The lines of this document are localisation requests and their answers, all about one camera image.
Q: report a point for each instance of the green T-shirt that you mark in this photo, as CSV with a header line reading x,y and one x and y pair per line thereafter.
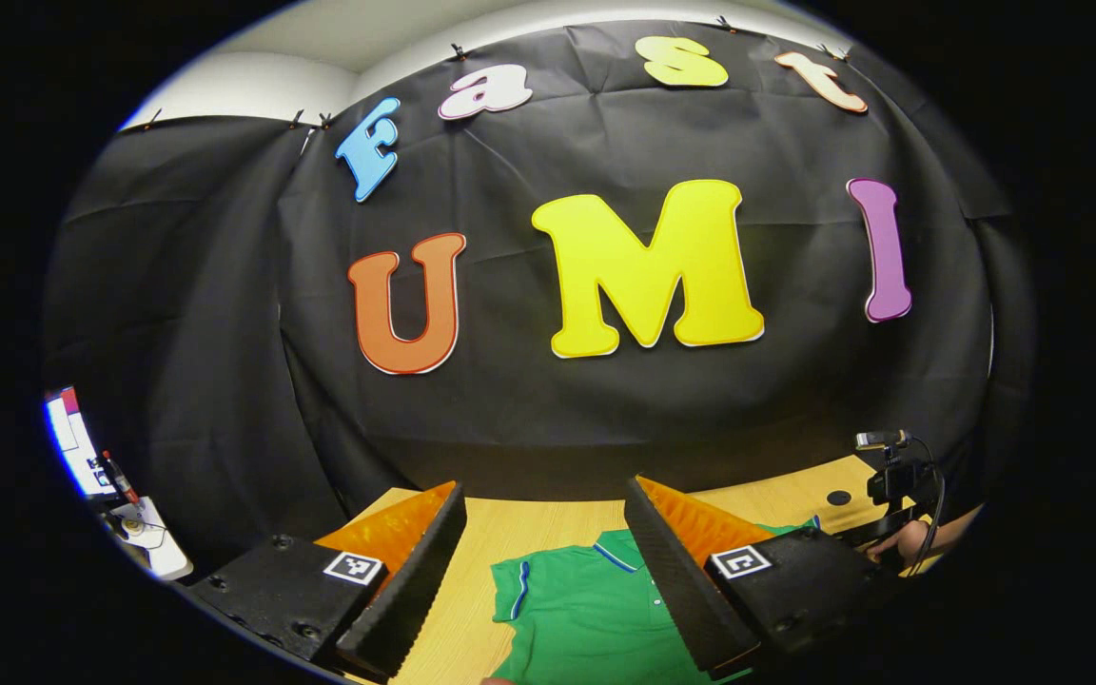
x,y
586,618

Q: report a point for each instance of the black backdrop cloth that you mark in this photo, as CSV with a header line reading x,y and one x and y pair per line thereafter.
x,y
605,124

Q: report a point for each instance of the row of black cloth clips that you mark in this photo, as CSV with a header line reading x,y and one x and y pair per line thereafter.
x,y
458,50

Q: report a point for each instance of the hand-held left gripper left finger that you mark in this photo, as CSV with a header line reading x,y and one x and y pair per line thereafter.
x,y
415,590

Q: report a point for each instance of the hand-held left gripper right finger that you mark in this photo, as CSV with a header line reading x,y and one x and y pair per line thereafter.
x,y
672,590

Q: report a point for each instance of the computer monitor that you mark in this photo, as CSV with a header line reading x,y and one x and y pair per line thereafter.
x,y
68,438

